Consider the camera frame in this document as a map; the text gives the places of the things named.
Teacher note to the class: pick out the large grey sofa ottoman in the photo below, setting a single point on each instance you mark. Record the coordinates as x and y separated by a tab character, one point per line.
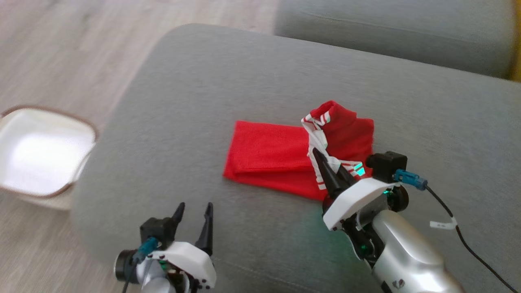
203	101

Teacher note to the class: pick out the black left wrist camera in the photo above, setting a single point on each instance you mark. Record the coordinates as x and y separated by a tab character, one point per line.
156	230

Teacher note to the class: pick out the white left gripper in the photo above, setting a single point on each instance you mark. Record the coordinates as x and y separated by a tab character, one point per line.
191	260

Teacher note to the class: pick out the white laundry basket brown rim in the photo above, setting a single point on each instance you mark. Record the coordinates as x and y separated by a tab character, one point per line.
40	154

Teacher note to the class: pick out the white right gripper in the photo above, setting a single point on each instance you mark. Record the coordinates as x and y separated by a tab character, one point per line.
354	199

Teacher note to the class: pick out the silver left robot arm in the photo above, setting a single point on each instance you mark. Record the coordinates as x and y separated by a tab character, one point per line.
150	276

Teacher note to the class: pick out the red and white shirt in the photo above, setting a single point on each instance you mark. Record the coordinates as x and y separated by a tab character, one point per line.
264	154

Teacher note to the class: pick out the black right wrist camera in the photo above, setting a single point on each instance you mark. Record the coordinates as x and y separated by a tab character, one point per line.
386	165

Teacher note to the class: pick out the wide yellow sofa back cushion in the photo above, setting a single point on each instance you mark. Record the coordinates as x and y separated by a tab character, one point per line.
517	40

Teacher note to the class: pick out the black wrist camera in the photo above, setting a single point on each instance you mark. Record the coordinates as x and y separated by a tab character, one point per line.
386	165
156	230

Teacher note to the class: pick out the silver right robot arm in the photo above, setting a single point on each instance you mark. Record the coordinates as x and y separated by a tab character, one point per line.
407	256

